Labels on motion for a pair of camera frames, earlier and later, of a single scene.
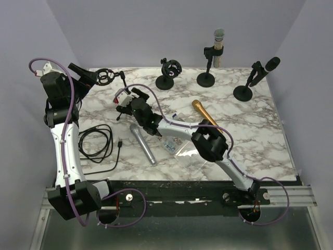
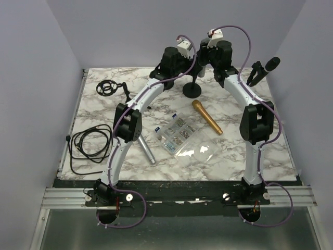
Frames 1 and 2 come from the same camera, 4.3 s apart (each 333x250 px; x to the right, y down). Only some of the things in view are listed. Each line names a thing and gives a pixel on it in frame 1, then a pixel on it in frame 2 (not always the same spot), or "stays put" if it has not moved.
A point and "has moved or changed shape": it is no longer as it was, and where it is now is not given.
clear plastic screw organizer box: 182,148 stays put
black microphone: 272,64 stays put
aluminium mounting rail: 292,196 stays put
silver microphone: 136,128 stays put
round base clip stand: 207,79 -> 193,89
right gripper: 142,96 -> 202,53
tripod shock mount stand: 105,76 has moved or changed shape
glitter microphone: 219,35 has moved or changed shape
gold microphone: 199,107 stays put
